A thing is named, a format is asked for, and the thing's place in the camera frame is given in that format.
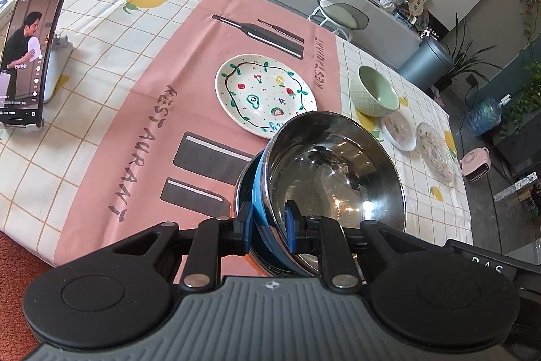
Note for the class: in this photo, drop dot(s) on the grey trash bin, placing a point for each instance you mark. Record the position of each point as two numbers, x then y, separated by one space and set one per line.
422 58

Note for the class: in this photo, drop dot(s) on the pink fan heater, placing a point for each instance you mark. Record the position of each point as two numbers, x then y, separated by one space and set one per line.
475 162

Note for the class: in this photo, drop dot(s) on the trailing leafy plant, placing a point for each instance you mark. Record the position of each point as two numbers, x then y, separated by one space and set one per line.
526 90

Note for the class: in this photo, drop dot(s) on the green ceramic bowl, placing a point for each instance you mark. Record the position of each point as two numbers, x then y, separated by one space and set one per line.
376 90

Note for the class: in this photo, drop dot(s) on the clear glass plate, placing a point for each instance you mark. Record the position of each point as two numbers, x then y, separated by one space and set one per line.
435 151

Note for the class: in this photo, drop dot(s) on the blue bowl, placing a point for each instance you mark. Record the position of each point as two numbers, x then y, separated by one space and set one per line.
258 200

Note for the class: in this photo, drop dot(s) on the blue water bottle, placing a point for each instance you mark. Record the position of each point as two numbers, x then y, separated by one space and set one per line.
486 115

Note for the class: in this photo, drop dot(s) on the cardboard box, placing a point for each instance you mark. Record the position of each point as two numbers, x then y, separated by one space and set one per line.
515 187

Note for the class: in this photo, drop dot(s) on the white phone stand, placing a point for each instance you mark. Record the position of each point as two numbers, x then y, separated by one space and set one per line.
59 65

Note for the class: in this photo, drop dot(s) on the round grey stool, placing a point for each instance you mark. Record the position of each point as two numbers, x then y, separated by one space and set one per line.
342 15

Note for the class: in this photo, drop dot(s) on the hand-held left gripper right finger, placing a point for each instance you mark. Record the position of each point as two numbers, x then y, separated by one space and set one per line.
291 230

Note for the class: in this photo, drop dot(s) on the black smartphone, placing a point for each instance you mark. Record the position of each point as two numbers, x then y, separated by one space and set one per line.
25 48

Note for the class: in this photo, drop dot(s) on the round paper fan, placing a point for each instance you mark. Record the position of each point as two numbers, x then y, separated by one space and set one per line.
415 7

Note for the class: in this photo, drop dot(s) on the green potted plant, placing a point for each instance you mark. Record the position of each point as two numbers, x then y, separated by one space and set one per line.
465 56

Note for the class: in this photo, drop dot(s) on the lemon print checked tablecloth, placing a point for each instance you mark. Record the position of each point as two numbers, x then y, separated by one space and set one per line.
105 27

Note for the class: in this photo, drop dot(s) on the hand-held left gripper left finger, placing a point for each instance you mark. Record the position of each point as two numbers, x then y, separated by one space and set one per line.
244 235

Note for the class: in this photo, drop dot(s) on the pink printed placemat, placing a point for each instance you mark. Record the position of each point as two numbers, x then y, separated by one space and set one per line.
169 48

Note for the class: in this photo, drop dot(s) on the stainless steel bowl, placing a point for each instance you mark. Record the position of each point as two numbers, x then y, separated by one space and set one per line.
338 175

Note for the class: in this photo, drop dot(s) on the fruit painted white plate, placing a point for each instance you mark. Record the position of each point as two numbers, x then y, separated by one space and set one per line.
262 90

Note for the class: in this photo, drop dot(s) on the orange round stool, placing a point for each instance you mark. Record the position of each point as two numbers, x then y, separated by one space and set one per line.
17 301

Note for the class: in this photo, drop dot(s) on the small white sticker plate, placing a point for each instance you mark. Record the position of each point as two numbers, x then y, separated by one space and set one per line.
399 130

